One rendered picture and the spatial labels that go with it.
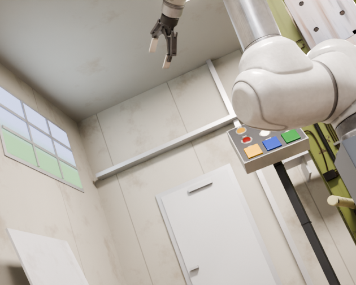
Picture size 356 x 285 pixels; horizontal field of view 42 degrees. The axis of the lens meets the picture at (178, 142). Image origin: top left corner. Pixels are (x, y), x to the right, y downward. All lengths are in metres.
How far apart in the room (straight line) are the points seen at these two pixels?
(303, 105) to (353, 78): 0.16
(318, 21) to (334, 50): 1.45
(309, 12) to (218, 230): 4.18
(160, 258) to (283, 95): 5.62
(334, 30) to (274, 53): 1.55
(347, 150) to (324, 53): 0.26
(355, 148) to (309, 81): 0.18
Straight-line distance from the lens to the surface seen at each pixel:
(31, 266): 3.84
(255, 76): 1.08
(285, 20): 2.91
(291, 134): 2.39
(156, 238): 6.61
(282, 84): 1.07
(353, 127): 1.19
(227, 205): 6.43
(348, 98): 1.18
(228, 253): 6.35
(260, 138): 2.42
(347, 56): 1.24
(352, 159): 1.12
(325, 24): 2.67
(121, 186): 6.89
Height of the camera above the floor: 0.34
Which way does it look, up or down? 21 degrees up
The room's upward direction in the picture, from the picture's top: 22 degrees counter-clockwise
